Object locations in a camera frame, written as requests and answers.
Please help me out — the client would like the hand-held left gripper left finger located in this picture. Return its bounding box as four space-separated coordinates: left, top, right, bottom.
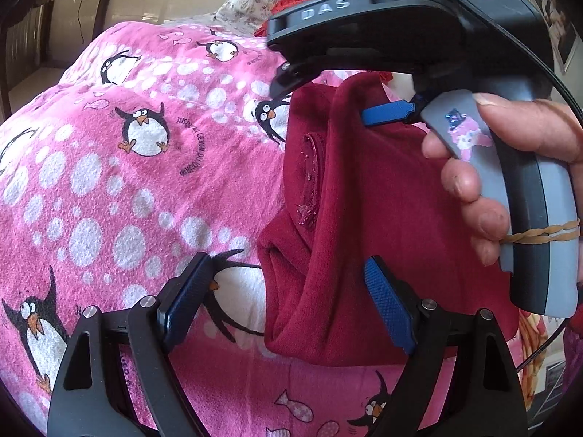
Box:
47 252 215 437

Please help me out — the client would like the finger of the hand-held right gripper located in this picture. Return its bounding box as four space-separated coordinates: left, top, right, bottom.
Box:
362 95 424 128
269 61 329 101

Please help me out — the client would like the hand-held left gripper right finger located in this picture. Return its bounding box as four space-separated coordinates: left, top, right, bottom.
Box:
363 256 529 437

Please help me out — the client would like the dark red sweater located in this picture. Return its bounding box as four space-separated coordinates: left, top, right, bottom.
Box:
257 73 520 367

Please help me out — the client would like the person's right hand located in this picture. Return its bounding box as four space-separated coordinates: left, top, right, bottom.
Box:
421 92 583 267

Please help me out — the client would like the red heart pillow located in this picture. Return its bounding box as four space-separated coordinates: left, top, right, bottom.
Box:
253 0 320 37

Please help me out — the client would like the orange floral blanket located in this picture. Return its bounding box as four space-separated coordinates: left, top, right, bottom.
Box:
514 310 570 415

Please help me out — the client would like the pink penguin blanket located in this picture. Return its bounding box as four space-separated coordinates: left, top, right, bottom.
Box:
0 20 524 437

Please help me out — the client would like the tan rubber band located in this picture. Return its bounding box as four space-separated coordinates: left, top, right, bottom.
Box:
501 218 581 244

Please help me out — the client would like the dark wooden table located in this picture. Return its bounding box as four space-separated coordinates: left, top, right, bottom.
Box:
0 0 121 114

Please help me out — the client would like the framed wall photo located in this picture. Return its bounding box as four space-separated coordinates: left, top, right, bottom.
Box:
531 0 581 74

